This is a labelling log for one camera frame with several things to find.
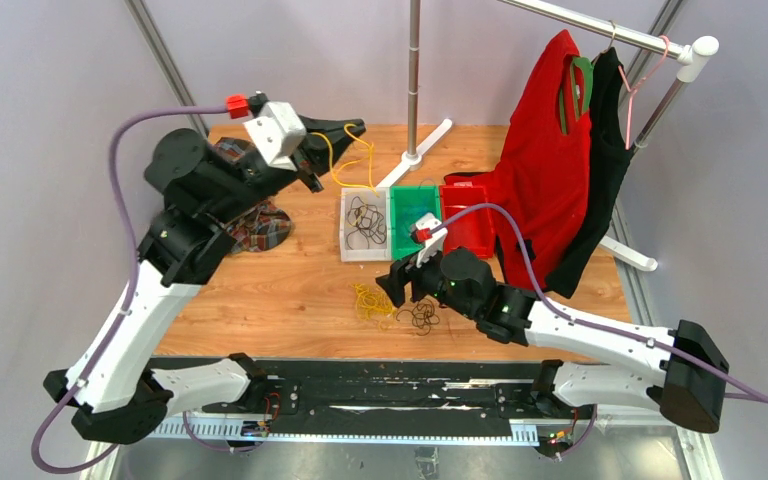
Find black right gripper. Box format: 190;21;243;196
377;241;479;321

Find brown cable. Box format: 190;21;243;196
397;299;442;338
345;198;391;252

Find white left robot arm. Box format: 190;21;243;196
43;109;366;445

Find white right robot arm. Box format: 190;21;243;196
376;248;729;433

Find white plastic bin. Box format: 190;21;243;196
338;187;391;263

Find green plastic bin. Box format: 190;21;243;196
390;185;442;260

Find plaid shirt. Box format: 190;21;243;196
214;137;294;255

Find red plastic bin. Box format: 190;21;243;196
439;183;496;259

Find red sweater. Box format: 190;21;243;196
444;30;591;288

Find black garment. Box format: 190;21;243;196
545;47;633;299

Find green hanger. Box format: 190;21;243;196
557;56;593;135

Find pink hanger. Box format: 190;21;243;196
617;34;670;152

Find silver clothes rack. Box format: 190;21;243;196
375;0;721;273

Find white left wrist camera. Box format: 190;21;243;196
243;101;307;172

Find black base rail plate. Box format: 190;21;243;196
201;358;593;439

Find aluminium frame rail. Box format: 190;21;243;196
88;374;723;479

